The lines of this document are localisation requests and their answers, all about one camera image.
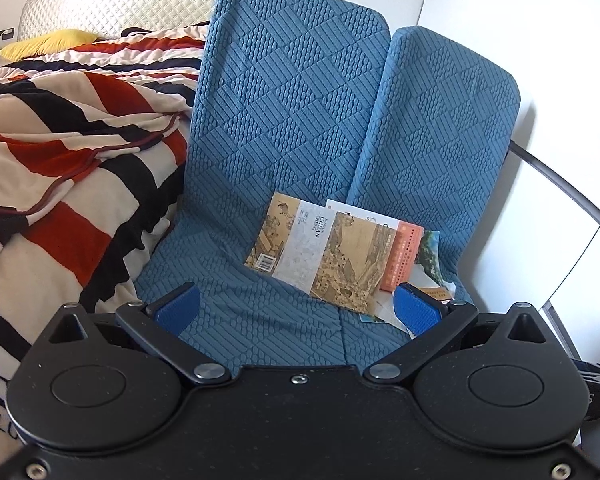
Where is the yellow pillow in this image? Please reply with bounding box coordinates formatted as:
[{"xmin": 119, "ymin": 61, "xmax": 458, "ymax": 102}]
[{"xmin": 0, "ymin": 29, "xmax": 103, "ymax": 63}]

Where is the white furniture panel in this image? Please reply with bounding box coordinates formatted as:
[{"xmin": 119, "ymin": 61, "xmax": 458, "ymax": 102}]
[{"xmin": 472, "ymin": 150, "xmax": 600, "ymax": 321}]

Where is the dark metal bar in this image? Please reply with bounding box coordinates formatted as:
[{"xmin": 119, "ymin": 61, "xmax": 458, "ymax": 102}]
[{"xmin": 509, "ymin": 141, "xmax": 600, "ymax": 223}]

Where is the white quilted headboard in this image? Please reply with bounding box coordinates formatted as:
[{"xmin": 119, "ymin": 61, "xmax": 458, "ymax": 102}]
[{"xmin": 19, "ymin": 0, "xmax": 237, "ymax": 43}]

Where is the blue textured sofa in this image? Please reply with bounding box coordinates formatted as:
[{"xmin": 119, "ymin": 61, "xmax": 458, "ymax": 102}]
[{"xmin": 132, "ymin": 0, "xmax": 523, "ymax": 366}]

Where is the white book orange spine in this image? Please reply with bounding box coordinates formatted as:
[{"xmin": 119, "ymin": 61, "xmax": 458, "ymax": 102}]
[{"xmin": 325, "ymin": 198, "xmax": 425, "ymax": 292}]

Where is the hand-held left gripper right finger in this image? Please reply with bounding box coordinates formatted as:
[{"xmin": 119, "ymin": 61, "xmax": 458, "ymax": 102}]
[{"xmin": 364, "ymin": 282, "xmax": 551, "ymax": 386}]

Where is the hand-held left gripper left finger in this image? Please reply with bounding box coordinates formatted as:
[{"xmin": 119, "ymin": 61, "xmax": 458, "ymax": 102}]
[{"xmin": 45, "ymin": 282, "xmax": 232, "ymax": 387}]

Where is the old painting cover book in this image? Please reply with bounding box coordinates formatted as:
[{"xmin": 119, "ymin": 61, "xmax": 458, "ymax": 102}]
[{"xmin": 244, "ymin": 191, "xmax": 399, "ymax": 314}]

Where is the red black striped blanket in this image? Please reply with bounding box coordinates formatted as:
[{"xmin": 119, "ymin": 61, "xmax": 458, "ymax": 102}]
[{"xmin": 0, "ymin": 25, "xmax": 206, "ymax": 466}]

